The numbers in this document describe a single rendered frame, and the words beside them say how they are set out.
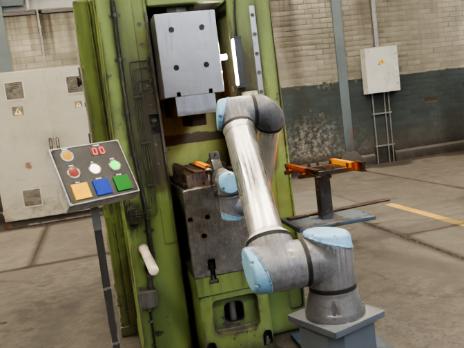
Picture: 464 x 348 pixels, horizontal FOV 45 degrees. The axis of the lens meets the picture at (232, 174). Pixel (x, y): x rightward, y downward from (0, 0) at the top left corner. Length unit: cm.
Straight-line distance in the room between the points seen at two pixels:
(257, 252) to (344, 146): 794
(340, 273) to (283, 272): 18
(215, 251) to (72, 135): 540
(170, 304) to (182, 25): 143
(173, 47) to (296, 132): 660
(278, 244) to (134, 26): 156
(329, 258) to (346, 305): 16
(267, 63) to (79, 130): 524
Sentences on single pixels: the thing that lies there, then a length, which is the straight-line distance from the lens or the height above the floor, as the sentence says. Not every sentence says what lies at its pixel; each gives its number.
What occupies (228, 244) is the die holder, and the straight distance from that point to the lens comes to 279.
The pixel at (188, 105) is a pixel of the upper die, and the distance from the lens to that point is 275.
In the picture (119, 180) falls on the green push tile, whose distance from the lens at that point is 256.
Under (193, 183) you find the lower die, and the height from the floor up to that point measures 93.
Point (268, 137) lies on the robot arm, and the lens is 212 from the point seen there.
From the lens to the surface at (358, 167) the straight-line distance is 268.
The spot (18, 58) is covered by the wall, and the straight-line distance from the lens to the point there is 871.
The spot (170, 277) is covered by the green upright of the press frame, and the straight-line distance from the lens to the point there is 298.
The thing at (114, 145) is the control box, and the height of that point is 118.
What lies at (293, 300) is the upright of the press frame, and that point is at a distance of 321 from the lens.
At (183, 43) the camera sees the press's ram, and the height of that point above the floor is 161.
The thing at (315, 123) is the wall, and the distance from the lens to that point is 934.
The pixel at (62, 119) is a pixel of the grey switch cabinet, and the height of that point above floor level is 139.
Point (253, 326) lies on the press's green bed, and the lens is 298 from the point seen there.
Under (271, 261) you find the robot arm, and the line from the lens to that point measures 168.
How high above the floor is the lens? 129
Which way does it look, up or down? 7 degrees down
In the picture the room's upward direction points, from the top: 7 degrees counter-clockwise
